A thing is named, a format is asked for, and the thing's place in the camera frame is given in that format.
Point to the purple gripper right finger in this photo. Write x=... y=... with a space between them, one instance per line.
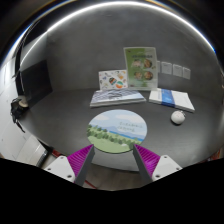
x=151 y=166

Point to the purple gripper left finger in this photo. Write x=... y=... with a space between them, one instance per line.
x=74 y=167

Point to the round landscape mouse pad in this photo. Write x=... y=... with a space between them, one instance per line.
x=116 y=131

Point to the white computer mouse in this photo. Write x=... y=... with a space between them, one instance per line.
x=178 y=117

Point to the white book blue band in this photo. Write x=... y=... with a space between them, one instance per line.
x=171 y=98

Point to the grey striped book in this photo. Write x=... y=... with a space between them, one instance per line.
x=116 y=97

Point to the black monitor panel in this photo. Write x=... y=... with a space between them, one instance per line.
x=36 y=83

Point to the white colourful sticker card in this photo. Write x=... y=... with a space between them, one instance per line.
x=113 y=79

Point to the green upright poster card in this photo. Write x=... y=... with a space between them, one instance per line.
x=141 y=65

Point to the black camera on tripod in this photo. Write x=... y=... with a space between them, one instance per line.
x=19 y=106

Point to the white wall socket plate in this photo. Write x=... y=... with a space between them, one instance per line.
x=186 y=73
x=166 y=68
x=177 y=70

